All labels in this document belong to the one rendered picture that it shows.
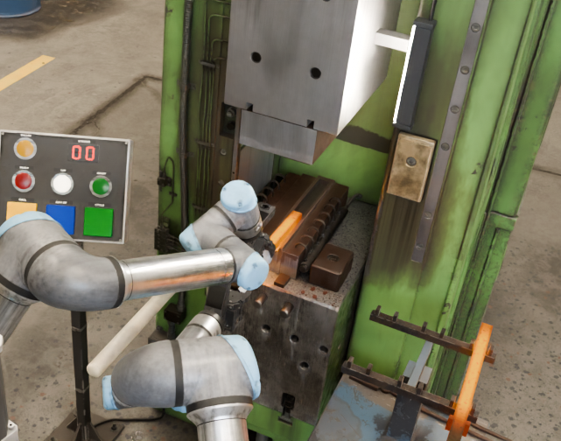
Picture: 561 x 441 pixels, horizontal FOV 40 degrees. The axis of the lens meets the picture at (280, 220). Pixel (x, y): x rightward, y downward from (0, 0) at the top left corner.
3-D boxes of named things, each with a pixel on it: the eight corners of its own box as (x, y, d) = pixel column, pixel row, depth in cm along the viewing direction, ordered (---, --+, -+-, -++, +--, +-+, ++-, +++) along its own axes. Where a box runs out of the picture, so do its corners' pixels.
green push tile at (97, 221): (111, 237, 203) (113, 209, 202) (82, 235, 203) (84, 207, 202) (112, 236, 205) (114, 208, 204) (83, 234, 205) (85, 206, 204)
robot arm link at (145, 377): (109, 413, 124) (103, 420, 170) (178, 405, 127) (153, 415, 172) (105, 341, 127) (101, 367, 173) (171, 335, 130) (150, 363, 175)
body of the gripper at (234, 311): (215, 309, 188) (192, 337, 178) (217, 281, 183) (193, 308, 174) (243, 318, 186) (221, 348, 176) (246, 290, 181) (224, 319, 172)
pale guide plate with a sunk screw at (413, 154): (419, 203, 194) (434, 143, 185) (386, 192, 197) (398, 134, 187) (421, 199, 196) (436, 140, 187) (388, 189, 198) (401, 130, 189)
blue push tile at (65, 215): (73, 234, 202) (74, 206, 202) (44, 233, 202) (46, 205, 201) (74, 234, 204) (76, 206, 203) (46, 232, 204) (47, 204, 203)
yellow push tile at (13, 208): (34, 232, 202) (36, 204, 201) (4, 230, 201) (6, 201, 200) (36, 232, 204) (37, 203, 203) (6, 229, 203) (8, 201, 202)
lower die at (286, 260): (295, 279, 207) (298, 254, 202) (228, 256, 212) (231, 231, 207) (345, 207, 240) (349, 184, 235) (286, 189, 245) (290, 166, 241)
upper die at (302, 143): (312, 165, 187) (317, 130, 182) (238, 143, 193) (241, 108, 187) (364, 104, 220) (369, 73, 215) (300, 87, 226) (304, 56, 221)
